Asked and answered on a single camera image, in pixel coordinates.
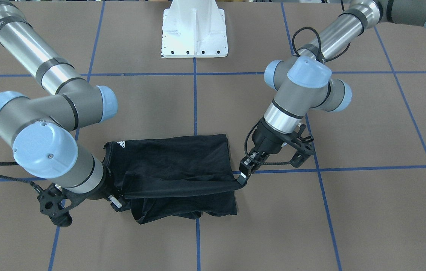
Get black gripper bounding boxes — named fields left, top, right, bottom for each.
left=37, top=167, right=124, bottom=227
left=238, top=118, right=316, bottom=186

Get black printed t-shirt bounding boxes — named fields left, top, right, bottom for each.
left=103, top=134, right=244, bottom=224

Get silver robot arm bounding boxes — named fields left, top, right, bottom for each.
left=0, top=0, right=126, bottom=227
left=237, top=0, right=426, bottom=185

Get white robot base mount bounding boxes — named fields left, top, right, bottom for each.
left=161, top=0, right=229, bottom=58

